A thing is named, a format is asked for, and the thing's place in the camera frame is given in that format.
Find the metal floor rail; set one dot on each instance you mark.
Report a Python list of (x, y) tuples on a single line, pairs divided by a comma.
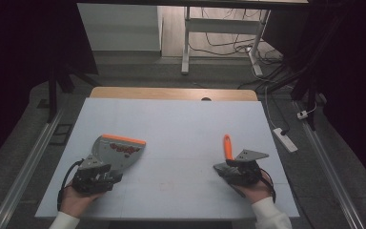
[(25, 175), (333, 178)]

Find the small white adapter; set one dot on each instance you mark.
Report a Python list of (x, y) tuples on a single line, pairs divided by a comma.
[(302, 114)]

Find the white cabinet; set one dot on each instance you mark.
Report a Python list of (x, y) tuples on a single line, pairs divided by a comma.
[(120, 27)]

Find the pile of red and green beans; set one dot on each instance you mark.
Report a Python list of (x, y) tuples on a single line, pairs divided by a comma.
[(124, 149)]

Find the grey dustpan with orange edge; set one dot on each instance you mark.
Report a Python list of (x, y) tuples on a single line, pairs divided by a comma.
[(114, 156)]

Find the person's left hand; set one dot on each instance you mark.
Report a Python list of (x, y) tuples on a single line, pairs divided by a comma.
[(76, 202)]

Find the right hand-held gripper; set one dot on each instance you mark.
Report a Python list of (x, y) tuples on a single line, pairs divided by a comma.
[(246, 170)]

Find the person's right hand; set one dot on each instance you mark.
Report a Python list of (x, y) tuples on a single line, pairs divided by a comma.
[(257, 192)]

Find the white desk frame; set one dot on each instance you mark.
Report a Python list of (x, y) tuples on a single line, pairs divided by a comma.
[(222, 25)]

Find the white power strip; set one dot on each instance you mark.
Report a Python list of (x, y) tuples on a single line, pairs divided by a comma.
[(285, 140)]

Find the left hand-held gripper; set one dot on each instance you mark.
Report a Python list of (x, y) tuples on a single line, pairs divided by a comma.
[(92, 178)]

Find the wooden table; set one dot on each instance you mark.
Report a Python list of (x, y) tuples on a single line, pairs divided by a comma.
[(171, 93)]

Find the black stand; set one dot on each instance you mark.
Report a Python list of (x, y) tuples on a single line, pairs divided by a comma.
[(53, 89)]

